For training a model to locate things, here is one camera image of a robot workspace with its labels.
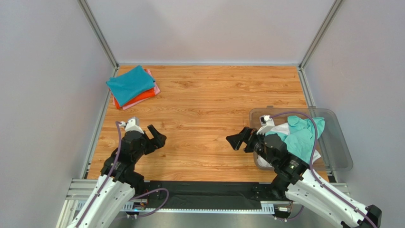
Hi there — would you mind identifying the black base mat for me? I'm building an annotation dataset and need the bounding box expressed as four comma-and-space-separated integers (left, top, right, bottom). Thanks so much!
145, 180, 291, 209

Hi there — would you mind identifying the aluminium frame rail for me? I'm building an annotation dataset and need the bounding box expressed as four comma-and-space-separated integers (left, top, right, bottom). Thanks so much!
68, 172, 368, 228

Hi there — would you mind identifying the clear plastic bin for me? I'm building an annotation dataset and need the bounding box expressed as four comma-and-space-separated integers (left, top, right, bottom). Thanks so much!
249, 106, 353, 172

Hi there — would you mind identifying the white t shirt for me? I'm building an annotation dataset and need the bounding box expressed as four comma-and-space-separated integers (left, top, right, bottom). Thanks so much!
258, 119, 325, 163

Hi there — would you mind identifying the folded teal t shirt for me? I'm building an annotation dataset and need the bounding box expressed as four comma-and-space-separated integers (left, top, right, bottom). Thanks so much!
106, 65, 155, 107

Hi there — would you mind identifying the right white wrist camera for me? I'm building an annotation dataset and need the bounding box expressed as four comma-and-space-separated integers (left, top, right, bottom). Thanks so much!
257, 115, 276, 135

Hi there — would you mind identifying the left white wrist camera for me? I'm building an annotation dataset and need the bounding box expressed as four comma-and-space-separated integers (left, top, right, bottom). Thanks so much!
125, 117, 144, 134

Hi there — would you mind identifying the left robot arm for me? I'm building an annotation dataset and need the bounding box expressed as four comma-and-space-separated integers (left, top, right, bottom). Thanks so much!
68, 122, 167, 228

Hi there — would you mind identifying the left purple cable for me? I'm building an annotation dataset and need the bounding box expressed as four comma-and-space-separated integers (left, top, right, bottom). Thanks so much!
74, 121, 170, 228

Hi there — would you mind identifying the folded pink t shirt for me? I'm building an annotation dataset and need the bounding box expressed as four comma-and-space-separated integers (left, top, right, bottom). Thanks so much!
106, 66, 159, 110

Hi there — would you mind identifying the mint green t shirt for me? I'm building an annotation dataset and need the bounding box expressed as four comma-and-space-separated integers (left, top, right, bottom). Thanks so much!
265, 115, 325, 162

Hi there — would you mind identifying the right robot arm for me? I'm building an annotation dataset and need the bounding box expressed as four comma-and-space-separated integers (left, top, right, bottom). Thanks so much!
226, 127, 382, 228

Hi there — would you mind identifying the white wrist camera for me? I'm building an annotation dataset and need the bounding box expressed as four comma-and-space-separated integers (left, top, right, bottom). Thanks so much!
257, 115, 276, 135
125, 117, 144, 134

